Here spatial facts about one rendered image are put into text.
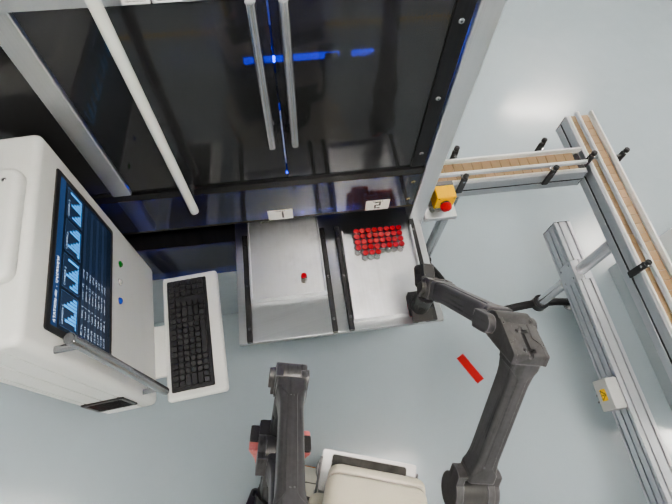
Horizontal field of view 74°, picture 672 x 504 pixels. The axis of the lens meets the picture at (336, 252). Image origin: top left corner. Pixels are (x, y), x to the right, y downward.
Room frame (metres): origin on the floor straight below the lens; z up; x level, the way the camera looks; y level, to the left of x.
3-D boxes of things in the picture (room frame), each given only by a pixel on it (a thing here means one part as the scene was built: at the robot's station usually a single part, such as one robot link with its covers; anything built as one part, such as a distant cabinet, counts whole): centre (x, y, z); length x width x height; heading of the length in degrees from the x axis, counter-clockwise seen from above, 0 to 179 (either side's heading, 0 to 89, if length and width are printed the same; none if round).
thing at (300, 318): (0.68, 0.00, 0.87); 0.70 x 0.48 x 0.02; 100
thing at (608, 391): (0.36, -1.13, 0.50); 0.12 x 0.05 x 0.09; 10
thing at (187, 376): (0.43, 0.50, 0.82); 0.40 x 0.14 x 0.02; 15
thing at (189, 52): (0.78, 0.39, 1.51); 0.47 x 0.01 x 0.59; 100
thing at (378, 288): (0.67, -0.17, 0.90); 0.34 x 0.26 x 0.04; 10
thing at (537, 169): (1.13, -0.63, 0.92); 0.69 x 0.16 x 0.16; 100
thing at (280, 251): (0.72, 0.18, 0.90); 0.34 x 0.26 x 0.04; 10
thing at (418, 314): (0.51, -0.28, 1.02); 0.10 x 0.07 x 0.07; 10
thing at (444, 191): (0.94, -0.38, 1.00); 0.08 x 0.07 x 0.07; 10
